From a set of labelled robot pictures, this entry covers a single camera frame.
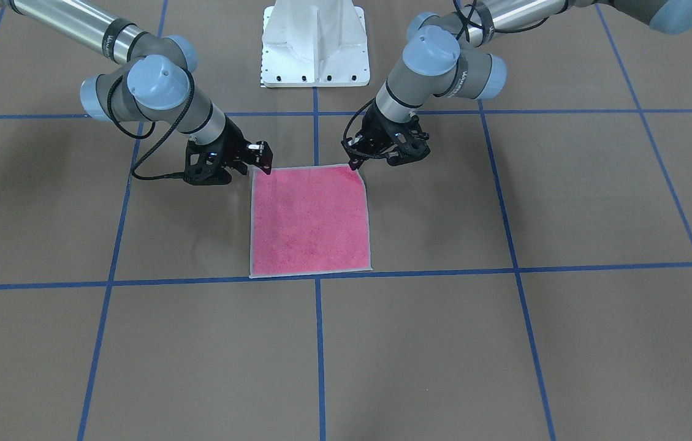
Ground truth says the pink and grey towel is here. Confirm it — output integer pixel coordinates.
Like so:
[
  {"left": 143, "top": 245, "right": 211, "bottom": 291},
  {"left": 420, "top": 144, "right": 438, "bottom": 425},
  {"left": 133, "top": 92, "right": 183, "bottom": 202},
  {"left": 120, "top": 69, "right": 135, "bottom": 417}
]
[{"left": 249, "top": 164, "right": 373, "bottom": 279}]

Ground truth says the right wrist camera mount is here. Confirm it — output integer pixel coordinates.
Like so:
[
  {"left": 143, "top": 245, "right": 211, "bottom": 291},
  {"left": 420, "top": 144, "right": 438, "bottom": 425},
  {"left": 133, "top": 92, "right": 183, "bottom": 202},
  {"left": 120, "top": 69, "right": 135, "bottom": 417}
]
[{"left": 183, "top": 140, "right": 232, "bottom": 186}]

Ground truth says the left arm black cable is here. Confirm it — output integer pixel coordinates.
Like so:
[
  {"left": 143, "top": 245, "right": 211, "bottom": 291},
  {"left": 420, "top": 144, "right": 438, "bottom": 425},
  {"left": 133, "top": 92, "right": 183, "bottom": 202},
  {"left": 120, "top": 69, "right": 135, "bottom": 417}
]
[{"left": 341, "top": 0, "right": 555, "bottom": 161}]

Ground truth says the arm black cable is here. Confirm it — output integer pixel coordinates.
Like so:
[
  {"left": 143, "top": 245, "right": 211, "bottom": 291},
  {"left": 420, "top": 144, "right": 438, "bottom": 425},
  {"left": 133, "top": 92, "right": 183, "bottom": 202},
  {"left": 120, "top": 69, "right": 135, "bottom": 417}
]
[
  {"left": 105, "top": 67, "right": 196, "bottom": 181},
  {"left": 341, "top": 0, "right": 555, "bottom": 161}
]

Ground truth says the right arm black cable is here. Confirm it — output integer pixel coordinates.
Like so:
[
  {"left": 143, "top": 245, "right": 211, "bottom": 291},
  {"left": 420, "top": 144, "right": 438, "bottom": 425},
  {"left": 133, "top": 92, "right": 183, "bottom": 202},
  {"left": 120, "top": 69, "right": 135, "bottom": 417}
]
[{"left": 105, "top": 67, "right": 196, "bottom": 181}]

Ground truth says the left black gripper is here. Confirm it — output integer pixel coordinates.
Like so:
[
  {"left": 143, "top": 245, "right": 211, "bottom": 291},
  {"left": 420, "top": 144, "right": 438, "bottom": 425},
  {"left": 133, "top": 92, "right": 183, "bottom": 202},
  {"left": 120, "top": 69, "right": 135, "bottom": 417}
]
[{"left": 341, "top": 103, "right": 430, "bottom": 171}]

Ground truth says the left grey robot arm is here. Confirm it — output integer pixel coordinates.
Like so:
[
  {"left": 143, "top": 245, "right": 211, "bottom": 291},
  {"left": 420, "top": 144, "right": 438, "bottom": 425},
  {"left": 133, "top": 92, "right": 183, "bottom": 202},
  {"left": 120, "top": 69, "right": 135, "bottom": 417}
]
[{"left": 340, "top": 1, "right": 596, "bottom": 171}]

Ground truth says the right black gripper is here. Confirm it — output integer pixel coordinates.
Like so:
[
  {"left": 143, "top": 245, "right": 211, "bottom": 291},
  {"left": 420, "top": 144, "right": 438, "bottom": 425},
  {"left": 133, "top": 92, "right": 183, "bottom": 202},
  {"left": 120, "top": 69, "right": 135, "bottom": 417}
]
[{"left": 203, "top": 118, "right": 273, "bottom": 176}]

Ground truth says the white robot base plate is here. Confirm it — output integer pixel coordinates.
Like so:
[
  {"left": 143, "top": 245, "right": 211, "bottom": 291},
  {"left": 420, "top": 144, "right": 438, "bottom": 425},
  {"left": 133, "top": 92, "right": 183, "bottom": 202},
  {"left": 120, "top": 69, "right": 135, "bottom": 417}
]
[{"left": 260, "top": 1, "right": 371, "bottom": 88}]

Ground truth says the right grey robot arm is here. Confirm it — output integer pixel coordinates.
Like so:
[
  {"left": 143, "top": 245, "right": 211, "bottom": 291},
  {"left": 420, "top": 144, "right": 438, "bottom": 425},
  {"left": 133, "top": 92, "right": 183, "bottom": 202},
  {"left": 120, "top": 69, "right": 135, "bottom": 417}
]
[{"left": 0, "top": 1, "right": 273, "bottom": 186}]

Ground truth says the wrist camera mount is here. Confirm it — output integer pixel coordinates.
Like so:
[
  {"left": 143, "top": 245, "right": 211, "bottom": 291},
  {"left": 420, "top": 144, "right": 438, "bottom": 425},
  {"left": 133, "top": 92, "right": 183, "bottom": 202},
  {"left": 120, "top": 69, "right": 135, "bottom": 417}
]
[
  {"left": 394, "top": 115, "right": 429, "bottom": 150},
  {"left": 183, "top": 140, "right": 232, "bottom": 186}
]

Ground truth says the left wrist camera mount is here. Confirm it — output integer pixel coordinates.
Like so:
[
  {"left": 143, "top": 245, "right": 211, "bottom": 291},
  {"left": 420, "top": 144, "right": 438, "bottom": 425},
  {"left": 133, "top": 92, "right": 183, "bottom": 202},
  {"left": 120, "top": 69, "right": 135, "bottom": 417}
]
[{"left": 394, "top": 115, "right": 429, "bottom": 150}]

